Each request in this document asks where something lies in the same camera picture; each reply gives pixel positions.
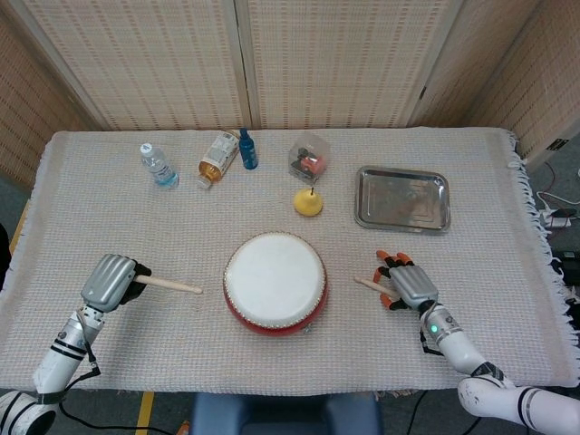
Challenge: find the silver orange-tipped right robot hand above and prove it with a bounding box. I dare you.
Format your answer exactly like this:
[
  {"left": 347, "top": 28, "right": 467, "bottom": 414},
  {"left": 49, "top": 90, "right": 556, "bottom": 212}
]
[{"left": 372, "top": 249, "right": 440, "bottom": 313}]

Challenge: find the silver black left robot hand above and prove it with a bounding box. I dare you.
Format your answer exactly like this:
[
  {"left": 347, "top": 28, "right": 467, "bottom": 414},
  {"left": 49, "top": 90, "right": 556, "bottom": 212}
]
[{"left": 80, "top": 253, "right": 153, "bottom": 314}]

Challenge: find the wooden drumstick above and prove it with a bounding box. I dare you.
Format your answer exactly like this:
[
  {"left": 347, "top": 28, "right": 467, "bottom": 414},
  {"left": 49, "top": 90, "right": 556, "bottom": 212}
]
[
  {"left": 134, "top": 274, "right": 203, "bottom": 295},
  {"left": 353, "top": 275, "right": 402, "bottom": 298}
]

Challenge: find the red drum white skin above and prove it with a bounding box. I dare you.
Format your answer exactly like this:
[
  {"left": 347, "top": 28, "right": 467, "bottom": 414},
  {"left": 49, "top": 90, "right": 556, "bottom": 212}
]
[{"left": 222, "top": 231, "right": 328, "bottom": 339}]

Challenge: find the beige woven tablecloth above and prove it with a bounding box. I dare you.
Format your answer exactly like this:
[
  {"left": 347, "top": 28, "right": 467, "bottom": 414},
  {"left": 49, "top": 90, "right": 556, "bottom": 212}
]
[{"left": 0, "top": 126, "right": 566, "bottom": 396}]

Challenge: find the rectangular metal tray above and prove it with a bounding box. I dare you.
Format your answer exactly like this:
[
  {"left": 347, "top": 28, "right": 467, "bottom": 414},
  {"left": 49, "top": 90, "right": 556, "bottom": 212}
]
[{"left": 353, "top": 165, "right": 452, "bottom": 236}]

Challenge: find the clear water bottle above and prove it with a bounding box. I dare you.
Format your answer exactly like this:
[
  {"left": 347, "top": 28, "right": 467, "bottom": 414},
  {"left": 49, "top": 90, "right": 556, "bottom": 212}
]
[{"left": 139, "top": 142, "right": 179, "bottom": 189}]

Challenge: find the yellow pear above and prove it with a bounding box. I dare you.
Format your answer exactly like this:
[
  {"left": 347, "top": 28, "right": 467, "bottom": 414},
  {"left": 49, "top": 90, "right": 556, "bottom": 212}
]
[{"left": 294, "top": 185, "right": 324, "bottom": 218}]

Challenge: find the black box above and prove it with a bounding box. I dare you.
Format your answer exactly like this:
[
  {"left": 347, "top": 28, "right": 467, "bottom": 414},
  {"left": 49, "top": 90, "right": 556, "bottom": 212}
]
[{"left": 550, "top": 248, "right": 580, "bottom": 286}]

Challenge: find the white power strip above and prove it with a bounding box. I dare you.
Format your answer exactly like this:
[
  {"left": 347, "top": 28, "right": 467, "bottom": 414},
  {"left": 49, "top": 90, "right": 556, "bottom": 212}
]
[{"left": 541, "top": 208, "right": 575, "bottom": 230}]

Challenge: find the red toy car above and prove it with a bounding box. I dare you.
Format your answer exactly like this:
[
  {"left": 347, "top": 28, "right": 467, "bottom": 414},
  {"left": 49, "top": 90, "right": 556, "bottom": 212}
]
[{"left": 296, "top": 151, "right": 328, "bottom": 176}]

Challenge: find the amber tea bottle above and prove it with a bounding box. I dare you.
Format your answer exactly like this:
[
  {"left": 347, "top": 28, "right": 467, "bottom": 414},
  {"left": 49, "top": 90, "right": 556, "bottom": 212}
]
[{"left": 195, "top": 130, "right": 240, "bottom": 189}]

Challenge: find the clear plastic box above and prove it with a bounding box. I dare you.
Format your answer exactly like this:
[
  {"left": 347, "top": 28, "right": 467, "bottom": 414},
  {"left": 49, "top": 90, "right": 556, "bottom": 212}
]
[{"left": 287, "top": 132, "right": 332, "bottom": 185}]

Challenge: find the small blue bottle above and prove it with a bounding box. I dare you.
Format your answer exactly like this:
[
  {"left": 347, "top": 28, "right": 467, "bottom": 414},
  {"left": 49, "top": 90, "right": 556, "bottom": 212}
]
[{"left": 237, "top": 128, "right": 259, "bottom": 170}]

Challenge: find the bamboo folding screen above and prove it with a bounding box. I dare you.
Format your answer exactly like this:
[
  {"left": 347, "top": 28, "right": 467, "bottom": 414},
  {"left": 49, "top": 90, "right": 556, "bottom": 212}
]
[{"left": 0, "top": 0, "right": 580, "bottom": 191}]

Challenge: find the black floor cable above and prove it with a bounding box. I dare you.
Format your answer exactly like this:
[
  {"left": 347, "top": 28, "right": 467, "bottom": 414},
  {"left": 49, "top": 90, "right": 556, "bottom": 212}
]
[{"left": 405, "top": 389, "right": 430, "bottom": 435}]

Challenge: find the white cable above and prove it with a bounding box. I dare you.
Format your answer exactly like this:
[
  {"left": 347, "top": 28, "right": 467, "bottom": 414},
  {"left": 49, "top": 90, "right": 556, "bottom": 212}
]
[{"left": 536, "top": 189, "right": 572, "bottom": 214}]

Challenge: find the red cable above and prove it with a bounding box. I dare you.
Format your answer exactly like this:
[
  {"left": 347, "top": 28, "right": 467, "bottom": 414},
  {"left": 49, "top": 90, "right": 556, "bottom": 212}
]
[{"left": 541, "top": 160, "right": 562, "bottom": 196}]

